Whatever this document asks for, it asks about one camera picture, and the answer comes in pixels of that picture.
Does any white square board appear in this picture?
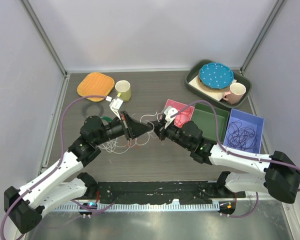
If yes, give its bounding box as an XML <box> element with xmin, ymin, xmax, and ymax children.
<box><xmin>189</xmin><ymin>75</ymin><xmax>229</xmax><ymax>101</ymax></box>

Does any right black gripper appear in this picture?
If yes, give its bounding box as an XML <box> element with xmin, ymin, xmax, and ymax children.
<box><xmin>148</xmin><ymin>118</ymin><xmax>192</xmax><ymax>151</ymax></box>

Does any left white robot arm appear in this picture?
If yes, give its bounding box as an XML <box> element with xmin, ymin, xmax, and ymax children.
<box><xmin>3</xmin><ymin>111</ymin><xmax>153</xmax><ymax>234</ymax></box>

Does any pink drawer box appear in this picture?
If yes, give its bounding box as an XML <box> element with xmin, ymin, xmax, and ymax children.
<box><xmin>165</xmin><ymin>99</ymin><xmax>195</xmax><ymax>128</ymax></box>

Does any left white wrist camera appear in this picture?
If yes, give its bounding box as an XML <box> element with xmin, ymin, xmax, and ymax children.
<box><xmin>105</xmin><ymin>96</ymin><xmax>124</xmax><ymax>119</ymax></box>

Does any pink mug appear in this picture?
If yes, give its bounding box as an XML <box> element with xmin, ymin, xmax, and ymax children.
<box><xmin>222</xmin><ymin>82</ymin><xmax>246</xmax><ymax>105</ymax></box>

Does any right aluminium frame post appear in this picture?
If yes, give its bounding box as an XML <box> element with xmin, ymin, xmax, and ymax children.
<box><xmin>240</xmin><ymin>0</ymin><xmax>287</xmax><ymax>74</ymax></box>

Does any white cable duct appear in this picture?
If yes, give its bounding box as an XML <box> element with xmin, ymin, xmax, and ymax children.
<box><xmin>54</xmin><ymin>201</ymin><xmax>220</xmax><ymax>212</ymax></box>

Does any left aluminium frame post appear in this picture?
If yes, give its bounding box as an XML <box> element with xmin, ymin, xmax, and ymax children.
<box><xmin>18</xmin><ymin>0</ymin><xmax>68</xmax><ymax>77</ymax></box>

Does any grey wire coil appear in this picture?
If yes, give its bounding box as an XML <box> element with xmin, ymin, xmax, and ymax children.
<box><xmin>82</xmin><ymin>102</ymin><xmax>105</xmax><ymax>120</ymax></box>

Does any aluminium frame post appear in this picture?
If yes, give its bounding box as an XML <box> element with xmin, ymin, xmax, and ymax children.
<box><xmin>240</xmin><ymin>0</ymin><xmax>287</xmax><ymax>74</ymax></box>
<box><xmin>18</xmin><ymin>0</ymin><xmax>68</xmax><ymax>77</ymax></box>

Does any blue dotted plate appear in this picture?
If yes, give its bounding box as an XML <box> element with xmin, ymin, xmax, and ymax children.
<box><xmin>198</xmin><ymin>62</ymin><xmax>234</xmax><ymax>90</ymax></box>

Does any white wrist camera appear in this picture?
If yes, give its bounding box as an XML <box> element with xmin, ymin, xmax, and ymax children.
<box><xmin>161</xmin><ymin>105</ymin><xmax>178</xmax><ymax>129</ymax></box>
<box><xmin>105</xmin><ymin>96</ymin><xmax>124</xmax><ymax>119</ymax></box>

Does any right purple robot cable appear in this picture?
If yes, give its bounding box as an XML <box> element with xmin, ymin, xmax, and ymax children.
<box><xmin>168</xmin><ymin>100</ymin><xmax>300</xmax><ymax>192</ymax></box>

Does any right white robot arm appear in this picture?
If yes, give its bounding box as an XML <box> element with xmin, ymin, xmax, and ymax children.
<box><xmin>149</xmin><ymin>120</ymin><xmax>300</xmax><ymax>204</ymax></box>

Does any blue drawer box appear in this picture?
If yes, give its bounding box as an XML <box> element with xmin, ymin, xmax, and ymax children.
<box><xmin>223</xmin><ymin>108</ymin><xmax>265</xmax><ymax>154</ymax></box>

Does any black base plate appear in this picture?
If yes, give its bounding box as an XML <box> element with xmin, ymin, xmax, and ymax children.
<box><xmin>76</xmin><ymin>180</ymin><xmax>246</xmax><ymax>205</ymax></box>

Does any yellow-green mug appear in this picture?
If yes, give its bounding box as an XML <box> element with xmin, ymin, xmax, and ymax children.
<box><xmin>114</xmin><ymin>80</ymin><xmax>132</xmax><ymax>102</ymax></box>

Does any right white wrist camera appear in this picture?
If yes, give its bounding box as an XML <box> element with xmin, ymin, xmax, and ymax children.
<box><xmin>161</xmin><ymin>105</ymin><xmax>178</xmax><ymax>129</ymax></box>

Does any orange square plate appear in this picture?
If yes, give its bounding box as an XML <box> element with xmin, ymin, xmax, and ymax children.
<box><xmin>76</xmin><ymin>72</ymin><xmax>115</xmax><ymax>97</ymax></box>

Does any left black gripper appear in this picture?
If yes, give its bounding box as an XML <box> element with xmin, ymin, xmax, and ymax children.
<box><xmin>94</xmin><ymin>110</ymin><xmax>152</xmax><ymax>146</ymax></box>

